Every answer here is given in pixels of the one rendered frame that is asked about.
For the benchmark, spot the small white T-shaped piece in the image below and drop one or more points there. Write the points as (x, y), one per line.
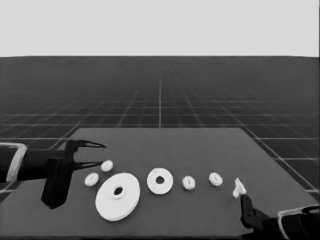
(238, 190)

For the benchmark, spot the large thick white disc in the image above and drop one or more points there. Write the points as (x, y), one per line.
(110, 206)

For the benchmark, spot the white round carrier with pins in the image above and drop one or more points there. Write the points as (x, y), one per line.
(151, 181)

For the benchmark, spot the small white toothed gear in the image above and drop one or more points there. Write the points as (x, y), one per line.
(88, 180)
(185, 183)
(104, 166)
(212, 178)

